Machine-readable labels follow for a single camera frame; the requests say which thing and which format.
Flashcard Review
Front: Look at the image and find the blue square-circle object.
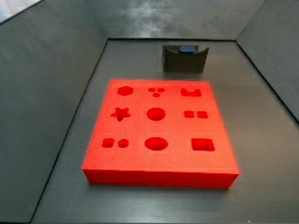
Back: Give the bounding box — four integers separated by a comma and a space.
178, 45, 194, 53

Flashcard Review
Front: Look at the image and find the red foam shape board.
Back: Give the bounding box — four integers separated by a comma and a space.
81, 80, 238, 189

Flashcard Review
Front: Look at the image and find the black curved fixture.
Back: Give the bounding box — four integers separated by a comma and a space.
162, 45, 209, 73

